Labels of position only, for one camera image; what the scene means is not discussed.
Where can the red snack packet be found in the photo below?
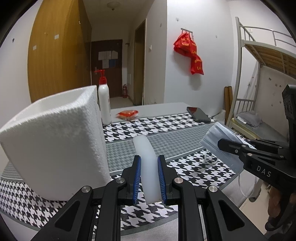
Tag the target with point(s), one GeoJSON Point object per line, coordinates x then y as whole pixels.
{"type": "Point", "coordinates": [127, 114]}

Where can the wall hook rack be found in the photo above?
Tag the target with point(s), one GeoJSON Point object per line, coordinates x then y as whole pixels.
{"type": "Point", "coordinates": [187, 31]}

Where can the red fire extinguisher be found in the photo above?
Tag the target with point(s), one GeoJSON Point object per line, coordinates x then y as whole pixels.
{"type": "Point", "coordinates": [124, 91]}

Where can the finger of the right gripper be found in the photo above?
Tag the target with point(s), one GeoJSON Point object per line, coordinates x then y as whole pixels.
{"type": "Point", "coordinates": [234, 148]}

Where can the white blue face mask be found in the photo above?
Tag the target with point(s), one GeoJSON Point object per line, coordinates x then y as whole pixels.
{"type": "Point", "coordinates": [210, 142]}

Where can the side room door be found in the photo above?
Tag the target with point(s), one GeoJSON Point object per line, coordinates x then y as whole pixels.
{"type": "Point", "coordinates": [139, 63]}

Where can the metal bunk bed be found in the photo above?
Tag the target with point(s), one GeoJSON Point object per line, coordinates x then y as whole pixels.
{"type": "Point", "coordinates": [257, 108]}

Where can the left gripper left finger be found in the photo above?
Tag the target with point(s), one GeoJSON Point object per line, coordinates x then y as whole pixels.
{"type": "Point", "coordinates": [131, 175]}

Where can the dark brown entry door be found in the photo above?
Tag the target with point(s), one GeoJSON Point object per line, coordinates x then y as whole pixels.
{"type": "Point", "coordinates": [107, 55]}

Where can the ceiling lamp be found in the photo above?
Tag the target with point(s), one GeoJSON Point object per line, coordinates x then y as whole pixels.
{"type": "Point", "coordinates": [113, 5]}

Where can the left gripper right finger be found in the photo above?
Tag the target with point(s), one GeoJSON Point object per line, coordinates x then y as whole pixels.
{"type": "Point", "coordinates": [167, 176]}

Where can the right hand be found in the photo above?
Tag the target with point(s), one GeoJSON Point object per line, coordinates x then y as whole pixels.
{"type": "Point", "coordinates": [274, 202]}

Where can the black smartphone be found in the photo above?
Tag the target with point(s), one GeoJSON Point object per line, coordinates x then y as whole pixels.
{"type": "Point", "coordinates": [198, 115]}

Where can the red pump lotion bottle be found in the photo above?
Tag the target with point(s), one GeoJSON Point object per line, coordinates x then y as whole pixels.
{"type": "Point", "coordinates": [104, 101]}

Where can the white foam tube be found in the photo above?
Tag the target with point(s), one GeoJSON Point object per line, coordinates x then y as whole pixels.
{"type": "Point", "coordinates": [149, 169]}

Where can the white styrofoam box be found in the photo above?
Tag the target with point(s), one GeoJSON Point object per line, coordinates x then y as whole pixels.
{"type": "Point", "coordinates": [57, 144]}

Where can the wooden wardrobe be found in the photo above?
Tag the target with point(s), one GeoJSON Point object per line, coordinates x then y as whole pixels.
{"type": "Point", "coordinates": [59, 49]}

